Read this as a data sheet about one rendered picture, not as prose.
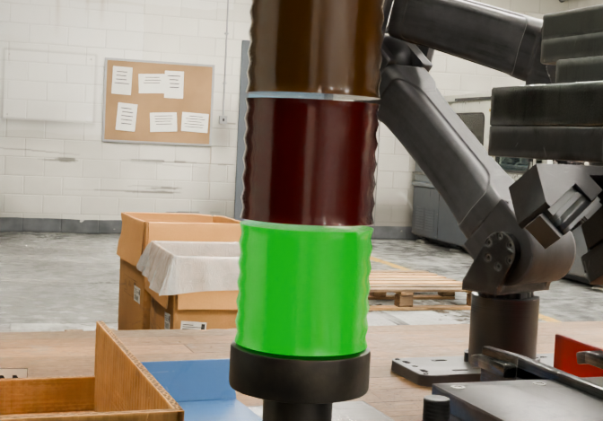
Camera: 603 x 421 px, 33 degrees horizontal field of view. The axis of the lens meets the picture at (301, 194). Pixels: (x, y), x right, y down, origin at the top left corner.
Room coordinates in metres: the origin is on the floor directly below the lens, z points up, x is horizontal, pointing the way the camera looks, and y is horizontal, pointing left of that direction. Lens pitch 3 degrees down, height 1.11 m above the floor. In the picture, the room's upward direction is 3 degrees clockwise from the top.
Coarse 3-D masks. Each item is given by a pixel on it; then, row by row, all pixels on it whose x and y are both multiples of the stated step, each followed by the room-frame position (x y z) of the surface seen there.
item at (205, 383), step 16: (160, 368) 0.71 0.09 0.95; (176, 368) 0.71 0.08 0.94; (192, 368) 0.71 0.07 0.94; (208, 368) 0.72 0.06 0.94; (224, 368) 0.72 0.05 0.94; (176, 384) 0.70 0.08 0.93; (192, 384) 0.71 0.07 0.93; (208, 384) 0.71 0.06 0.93; (224, 384) 0.72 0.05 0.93; (176, 400) 0.70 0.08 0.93; (192, 400) 0.70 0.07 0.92; (208, 400) 0.71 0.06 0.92; (224, 400) 0.71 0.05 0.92; (192, 416) 0.67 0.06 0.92; (208, 416) 0.67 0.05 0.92; (224, 416) 0.67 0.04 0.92; (240, 416) 0.67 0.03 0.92; (256, 416) 0.67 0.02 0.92
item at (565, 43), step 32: (544, 32) 0.56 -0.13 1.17; (576, 32) 0.53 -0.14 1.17; (544, 64) 0.56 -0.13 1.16; (576, 64) 0.51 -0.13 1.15; (512, 96) 0.52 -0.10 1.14; (544, 96) 0.49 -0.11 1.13; (576, 96) 0.47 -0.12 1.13; (512, 128) 0.52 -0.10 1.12; (544, 128) 0.49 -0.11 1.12; (576, 128) 0.47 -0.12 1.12; (576, 160) 0.46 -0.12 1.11
